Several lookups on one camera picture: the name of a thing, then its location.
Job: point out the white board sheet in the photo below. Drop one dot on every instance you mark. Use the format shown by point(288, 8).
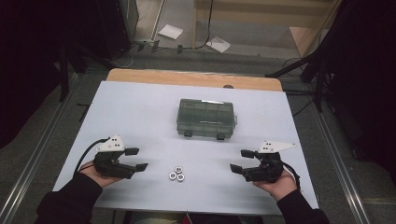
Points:
point(140, 118)

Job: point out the light wooden board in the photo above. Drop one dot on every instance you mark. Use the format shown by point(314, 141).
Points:
point(303, 39)

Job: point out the black cabinet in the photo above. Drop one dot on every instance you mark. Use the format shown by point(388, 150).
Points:
point(115, 28)

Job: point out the grey transparent compartment box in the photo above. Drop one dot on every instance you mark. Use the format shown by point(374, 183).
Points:
point(205, 118)

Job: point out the person's right hand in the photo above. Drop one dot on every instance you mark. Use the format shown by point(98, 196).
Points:
point(281, 186)

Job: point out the silver hex nut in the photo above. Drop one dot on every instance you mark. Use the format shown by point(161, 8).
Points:
point(172, 176)
point(180, 177)
point(178, 169)

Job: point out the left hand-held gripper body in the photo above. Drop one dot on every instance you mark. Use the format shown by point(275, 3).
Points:
point(109, 166)

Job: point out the white paper sheet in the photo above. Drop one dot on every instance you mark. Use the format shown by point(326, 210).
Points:
point(219, 44)
point(170, 31)

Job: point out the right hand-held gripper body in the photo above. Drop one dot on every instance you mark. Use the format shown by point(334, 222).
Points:
point(267, 169)

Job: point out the metal floor rail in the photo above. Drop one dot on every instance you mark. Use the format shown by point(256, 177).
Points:
point(345, 174)
point(28, 168)

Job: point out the person's left hand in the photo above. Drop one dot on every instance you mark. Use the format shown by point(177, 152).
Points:
point(101, 179)

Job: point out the black metal stand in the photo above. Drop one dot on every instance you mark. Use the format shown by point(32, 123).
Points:
point(319, 84)

